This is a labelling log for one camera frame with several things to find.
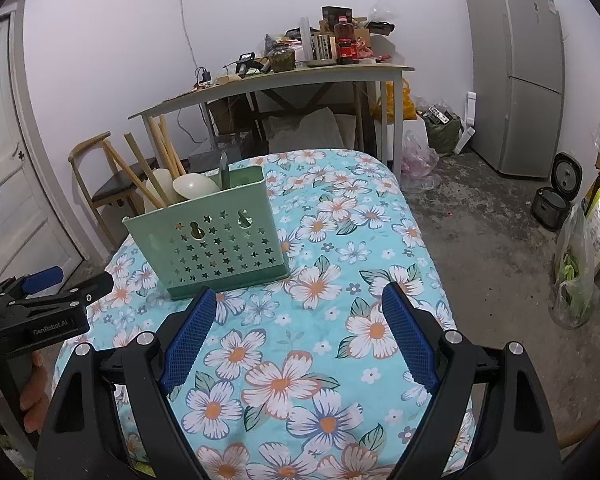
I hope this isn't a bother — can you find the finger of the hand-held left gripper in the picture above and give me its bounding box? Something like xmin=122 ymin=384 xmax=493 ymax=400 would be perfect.
xmin=0 ymin=271 xmax=116 ymax=319
xmin=0 ymin=266 xmax=65 ymax=302

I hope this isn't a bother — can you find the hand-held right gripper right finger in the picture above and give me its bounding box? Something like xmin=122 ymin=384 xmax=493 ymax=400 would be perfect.
xmin=380 ymin=282 xmax=564 ymax=480

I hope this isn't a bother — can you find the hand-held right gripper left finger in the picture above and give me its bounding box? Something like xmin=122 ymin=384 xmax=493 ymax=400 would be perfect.
xmin=34 ymin=287 xmax=217 ymax=480

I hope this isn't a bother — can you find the green star-cutout utensil caddy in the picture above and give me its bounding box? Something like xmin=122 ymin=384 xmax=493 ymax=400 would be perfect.
xmin=122 ymin=165 xmax=291 ymax=302

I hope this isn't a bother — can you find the white ladle spoon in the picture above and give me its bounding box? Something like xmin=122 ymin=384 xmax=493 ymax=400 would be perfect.
xmin=172 ymin=172 xmax=221 ymax=204

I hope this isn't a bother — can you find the person's left hand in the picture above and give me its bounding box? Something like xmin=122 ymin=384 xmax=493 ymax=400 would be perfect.
xmin=0 ymin=350 xmax=52 ymax=435

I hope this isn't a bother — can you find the wooden chair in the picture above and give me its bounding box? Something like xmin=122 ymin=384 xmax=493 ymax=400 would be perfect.
xmin=69 ymin=131 xmax=161 ymax=251

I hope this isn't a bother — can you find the white door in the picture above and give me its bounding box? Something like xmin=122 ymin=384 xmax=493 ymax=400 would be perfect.
xmin=0 ymin=7 xmax=88 ymax=286

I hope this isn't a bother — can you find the blue floral tablecloth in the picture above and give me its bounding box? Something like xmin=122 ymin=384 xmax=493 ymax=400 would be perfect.
xmin=55 ymin=147 xmax=476 ymax=480

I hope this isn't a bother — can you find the small dark box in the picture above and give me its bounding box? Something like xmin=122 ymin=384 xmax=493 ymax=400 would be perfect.
xmin=187 ymin=147 xmax=221 ymax=173

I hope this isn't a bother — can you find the plastic bag of greens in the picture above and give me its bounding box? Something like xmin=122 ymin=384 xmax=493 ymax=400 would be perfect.
xmin=552 ymin=205 xmax=600 ymax=328

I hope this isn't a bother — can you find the pink plastic bag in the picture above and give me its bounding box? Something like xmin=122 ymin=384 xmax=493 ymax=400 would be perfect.
xmin=402 ymin=130 xmax=441 ymax=178

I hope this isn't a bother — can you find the black rice cooker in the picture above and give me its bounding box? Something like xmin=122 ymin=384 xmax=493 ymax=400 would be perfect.
xmin=531 ymin=152 xmax=586 ymax=232

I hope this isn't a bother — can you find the dark green bag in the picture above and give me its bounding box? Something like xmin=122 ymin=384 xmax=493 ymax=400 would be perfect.
xmin=424 ymin=105 xmax=463 ymax=157

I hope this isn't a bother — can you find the white foam box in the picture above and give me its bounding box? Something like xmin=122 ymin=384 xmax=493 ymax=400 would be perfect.
xmin=380 ymin=119 xmax=429 ymax=162

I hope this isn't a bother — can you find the white board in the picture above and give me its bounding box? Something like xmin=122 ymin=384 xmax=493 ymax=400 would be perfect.
xmin=452 ymin=90 xmax=479 ymax=156

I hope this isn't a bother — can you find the brown cardboard box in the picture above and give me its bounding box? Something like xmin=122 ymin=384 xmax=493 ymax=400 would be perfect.
xmin=207 ymin=95 xmax=253 ymax=136

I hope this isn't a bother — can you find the white sack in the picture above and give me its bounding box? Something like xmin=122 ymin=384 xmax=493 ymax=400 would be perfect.
xmin=265 ymin=107 xmax=356 ymax=153

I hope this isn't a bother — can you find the yellow plastic bag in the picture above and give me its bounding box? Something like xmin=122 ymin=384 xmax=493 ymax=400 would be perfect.
xmin=377 ymin=77 xmax=418 ymax=123

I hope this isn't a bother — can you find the black device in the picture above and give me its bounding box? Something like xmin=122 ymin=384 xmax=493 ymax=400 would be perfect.
xmin=234 ymin=52 xmax=259 ymax=79

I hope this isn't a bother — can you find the glass jar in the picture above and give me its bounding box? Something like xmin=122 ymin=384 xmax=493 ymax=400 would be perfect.
xmin=267 ymin=45 xmax=297 ymax=73

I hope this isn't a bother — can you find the grey refrigerator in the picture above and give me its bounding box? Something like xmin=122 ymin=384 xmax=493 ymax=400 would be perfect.
xmin=461 ymin=0 xmax=566 ymax=178

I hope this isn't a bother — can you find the striped tin can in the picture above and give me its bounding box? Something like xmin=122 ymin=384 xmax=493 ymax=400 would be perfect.
xmin=314 ymin=32 xmax=337 ymax=61

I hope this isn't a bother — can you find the brown sauce bottle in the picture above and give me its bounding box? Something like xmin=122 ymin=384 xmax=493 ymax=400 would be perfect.
xmin=335 ymin=16 xmax=356 ymax=47

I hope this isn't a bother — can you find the clear plastic tube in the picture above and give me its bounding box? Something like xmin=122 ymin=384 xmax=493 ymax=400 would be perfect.
xmin=300 ymin=16 xmax=313 ymax=63

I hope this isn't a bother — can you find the white wall cable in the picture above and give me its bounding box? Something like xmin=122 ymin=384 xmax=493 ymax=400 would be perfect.
xmin=172 ymin=0 xmax=197 ymax=68

